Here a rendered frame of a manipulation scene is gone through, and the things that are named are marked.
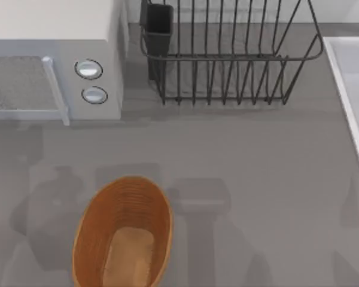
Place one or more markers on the small round microwave knob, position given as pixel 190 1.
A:
pixel 94 95

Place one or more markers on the brown oval woven basket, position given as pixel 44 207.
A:
pixel 98 215

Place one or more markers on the large round microwave knob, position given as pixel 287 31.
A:
pixel 88 69

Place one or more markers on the black cutlery holder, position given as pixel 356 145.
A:
pixel 157 27

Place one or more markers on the bread loaf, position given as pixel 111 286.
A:
pixel 128 257

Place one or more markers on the pale microwave oven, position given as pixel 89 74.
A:
pixel 48 24

